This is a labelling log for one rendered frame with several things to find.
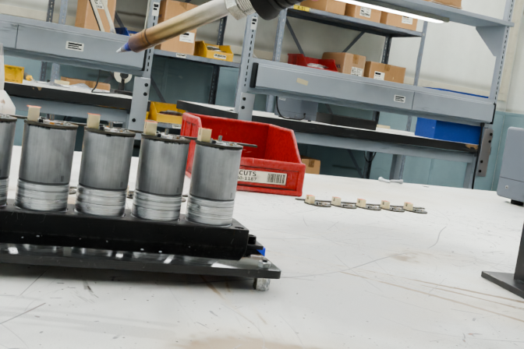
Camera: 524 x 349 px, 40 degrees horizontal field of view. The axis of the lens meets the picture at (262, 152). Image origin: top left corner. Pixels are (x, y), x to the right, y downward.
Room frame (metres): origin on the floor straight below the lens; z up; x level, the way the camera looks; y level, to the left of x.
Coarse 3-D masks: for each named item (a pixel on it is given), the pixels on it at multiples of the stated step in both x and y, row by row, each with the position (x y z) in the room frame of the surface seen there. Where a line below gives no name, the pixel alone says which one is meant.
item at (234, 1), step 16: (224, 0) 0.29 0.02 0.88; (240, 0) 0.29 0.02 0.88; (176, 16) 0.31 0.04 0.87; (192, 16) 0.30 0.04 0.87; (208, 16) 0.30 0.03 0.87; (240, 16) 0.29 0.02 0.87; (144, 32) 0.31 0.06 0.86; (160, 32) 0.31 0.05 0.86; (176, 32) 0.31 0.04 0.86; (144, 48) 0.31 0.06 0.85
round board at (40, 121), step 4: (24, 120) 0.33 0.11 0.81; (40, 120) 0.33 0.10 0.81; (32, 124) 0.33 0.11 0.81; (36, 124) 0.33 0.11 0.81; (40, 124) 0.33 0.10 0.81; (44, 124) 0.33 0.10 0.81; (48, 124) 0.33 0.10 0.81; (56, 124) 0.34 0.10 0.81; (60, 124) 0.34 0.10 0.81; (64, 124) 0.34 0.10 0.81; (68, 124) 0.34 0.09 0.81; (72, 124) 0.35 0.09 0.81; (60, 128) 0.33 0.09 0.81; (64, 128) 0.33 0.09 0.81; (68, 128) 0.33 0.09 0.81; (72, 128) 0.34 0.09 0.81; (76, 128) 0.34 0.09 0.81
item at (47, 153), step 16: (32, 128) 0.33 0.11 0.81; (48, 128) 0.33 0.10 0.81; (32, 144) 0.33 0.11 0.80; (48, 144) 0.33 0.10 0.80; (64, 144) 0.33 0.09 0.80; (32, 160) 0.33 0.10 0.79; (48, 160) 0.33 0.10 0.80; (64, 160) 0.33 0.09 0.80; (32, 176) 0.33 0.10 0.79; (48, 176) 0.33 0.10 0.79; (64, 176) 0.33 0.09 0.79; (16, 192) 0.33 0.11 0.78; (32, 192) 0.33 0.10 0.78; (48, 192) 0.33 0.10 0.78; (64, 192) 0.34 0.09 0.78; (32, 208) 0.33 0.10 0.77; (48, 208) 0.33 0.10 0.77; (64, 208) 0.34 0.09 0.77
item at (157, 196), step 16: (144, 144) 0.35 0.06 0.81; (160, 144) 0.35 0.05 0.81; (176, 144) 0.35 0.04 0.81; (144, 160) 0.35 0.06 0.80; (160, 160) 0.35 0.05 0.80; (176, 160) 0.35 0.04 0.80; (144, 176) 0.35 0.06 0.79; (160, 176) 0.35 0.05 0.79; (176, 176) 0.35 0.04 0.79; (144, 192) 0.35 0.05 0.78; (160, 192) 0.35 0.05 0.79; (176, 192) 0.35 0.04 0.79; (144, 208) 0.35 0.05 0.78; (160, 208) 0.35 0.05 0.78; (176, 208) 0.35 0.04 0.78
